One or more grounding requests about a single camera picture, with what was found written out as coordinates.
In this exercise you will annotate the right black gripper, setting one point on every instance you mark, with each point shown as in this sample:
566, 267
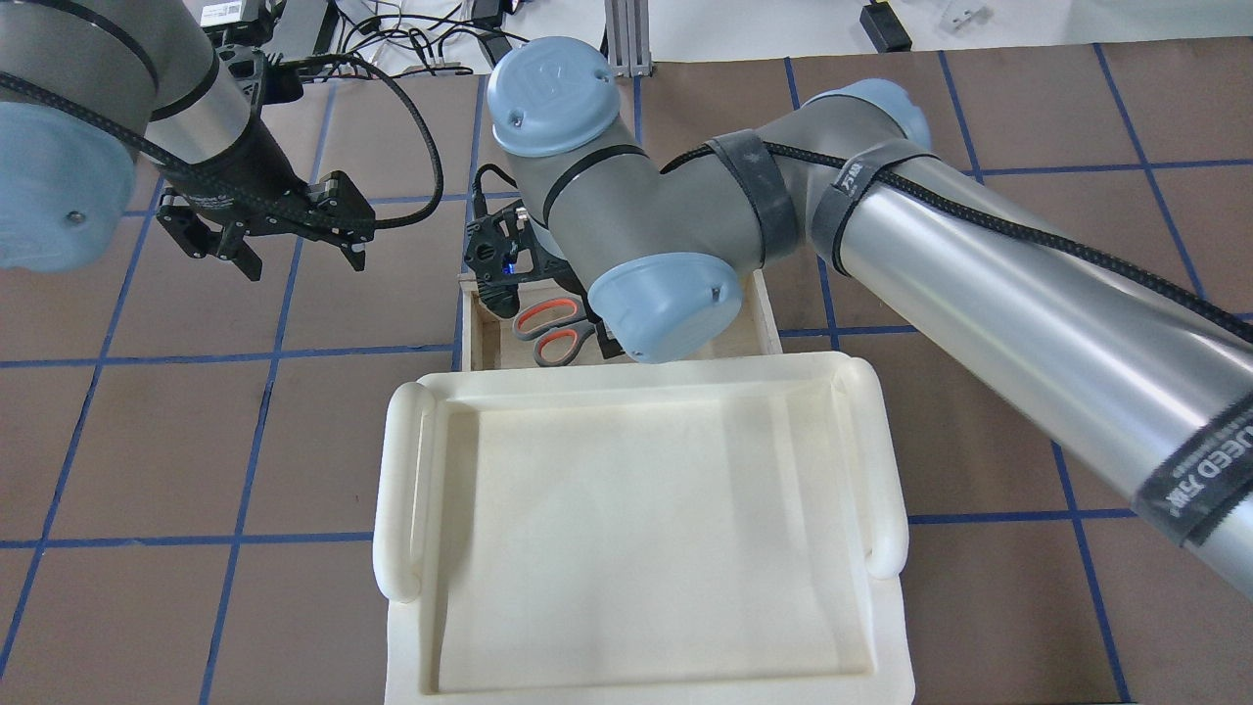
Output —
605, 341

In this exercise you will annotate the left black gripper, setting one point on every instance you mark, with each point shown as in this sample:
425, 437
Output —
253, 176

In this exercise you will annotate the wooden drawer with white handle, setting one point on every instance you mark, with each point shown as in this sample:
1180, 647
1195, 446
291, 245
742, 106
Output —
716, 320

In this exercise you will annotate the orange grey scissors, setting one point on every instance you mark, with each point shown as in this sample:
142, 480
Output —
557, 328

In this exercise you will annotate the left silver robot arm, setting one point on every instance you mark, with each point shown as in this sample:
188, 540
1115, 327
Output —
150, 67

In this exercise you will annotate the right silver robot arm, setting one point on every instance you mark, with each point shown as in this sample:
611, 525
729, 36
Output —
1143, 380

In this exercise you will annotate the brown paper table mat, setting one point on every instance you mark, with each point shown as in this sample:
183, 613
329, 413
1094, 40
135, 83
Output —
190, 459

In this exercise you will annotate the white plastic tray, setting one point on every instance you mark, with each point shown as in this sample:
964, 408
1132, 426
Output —
721, 531

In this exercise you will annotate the black power adapter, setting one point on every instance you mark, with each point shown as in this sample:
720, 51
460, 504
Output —
884, 28

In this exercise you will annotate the aluminium frame post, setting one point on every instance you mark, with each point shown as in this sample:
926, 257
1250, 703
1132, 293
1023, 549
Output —
627, 38

